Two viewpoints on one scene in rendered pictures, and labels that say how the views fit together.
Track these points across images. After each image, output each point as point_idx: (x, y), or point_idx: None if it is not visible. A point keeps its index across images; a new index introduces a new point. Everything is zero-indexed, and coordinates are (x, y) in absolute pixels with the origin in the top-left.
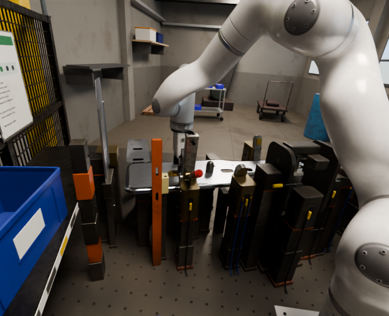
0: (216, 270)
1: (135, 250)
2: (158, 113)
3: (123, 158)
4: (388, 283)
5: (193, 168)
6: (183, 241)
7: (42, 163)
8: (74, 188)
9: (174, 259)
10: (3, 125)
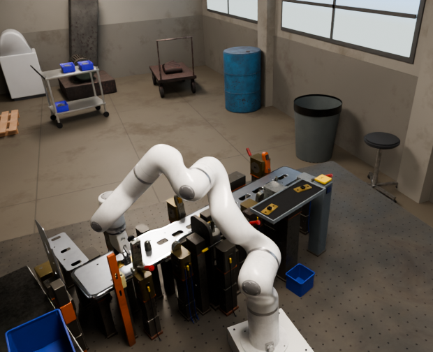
0: (181, 325)
1: (107, 342)
2: (100, 231)
3: (24, 254)
4: (255, 294)
5: (141, 260)
6: (149, 316)
7: None
8: (63, 317)
9: (144, 333)
10: None
